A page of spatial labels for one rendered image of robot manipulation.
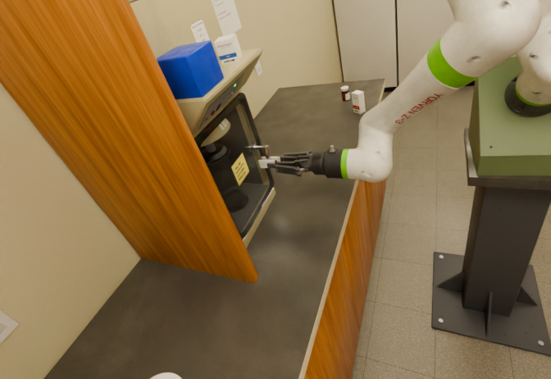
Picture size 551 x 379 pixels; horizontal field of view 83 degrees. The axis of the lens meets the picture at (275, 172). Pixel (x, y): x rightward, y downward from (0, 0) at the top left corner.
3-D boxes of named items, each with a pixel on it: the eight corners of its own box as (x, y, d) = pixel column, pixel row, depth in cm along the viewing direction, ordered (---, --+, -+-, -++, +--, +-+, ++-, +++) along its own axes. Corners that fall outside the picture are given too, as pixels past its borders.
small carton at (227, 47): (221, 65, 84) (213, 43, 80) (225, 59, 88) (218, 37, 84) (239, 61, 83) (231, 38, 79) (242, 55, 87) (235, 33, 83)
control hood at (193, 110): (181, 139, 77) (163, 102, 71) (239, 83, 99) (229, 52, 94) (220, 139, 72) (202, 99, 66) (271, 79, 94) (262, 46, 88)
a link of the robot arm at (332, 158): (343, 186, 96) (349, 171, 103) (339, 152, 90) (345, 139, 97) (324, 185, 98) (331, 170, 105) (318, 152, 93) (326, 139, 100)
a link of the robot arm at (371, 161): (389, 175, 84) (393, 189, 93) (393, 134, 88) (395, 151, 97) (338, 173, 90) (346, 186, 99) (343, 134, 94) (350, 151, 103)
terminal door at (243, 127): (239, 246, 102) (188, 143, 79) (273, 184, 123) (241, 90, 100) (240, 246, 101) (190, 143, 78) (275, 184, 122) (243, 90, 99)
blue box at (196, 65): (168, 100, 72) (149, 61, 66) (192, 82, 78) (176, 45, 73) (202, 98, 67) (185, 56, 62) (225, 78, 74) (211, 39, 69)
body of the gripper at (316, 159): (328, 146, 100) (301, 147, 104) (321, 159, 94) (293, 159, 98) (331, 166, 104) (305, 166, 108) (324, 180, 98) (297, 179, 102)
